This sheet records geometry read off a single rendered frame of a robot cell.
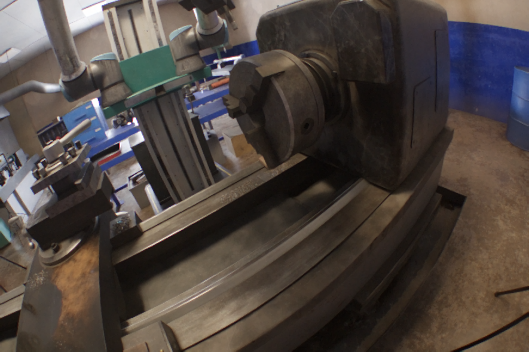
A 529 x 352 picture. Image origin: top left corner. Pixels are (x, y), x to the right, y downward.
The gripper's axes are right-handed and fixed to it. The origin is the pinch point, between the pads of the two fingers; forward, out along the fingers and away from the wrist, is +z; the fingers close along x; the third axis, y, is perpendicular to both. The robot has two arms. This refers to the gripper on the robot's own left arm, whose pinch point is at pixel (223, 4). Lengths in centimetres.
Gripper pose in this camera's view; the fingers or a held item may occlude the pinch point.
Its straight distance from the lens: 58.6
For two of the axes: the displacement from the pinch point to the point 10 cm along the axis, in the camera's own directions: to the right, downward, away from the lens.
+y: -3.8, -9.2, -1.4
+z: 1.3, -2.0, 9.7
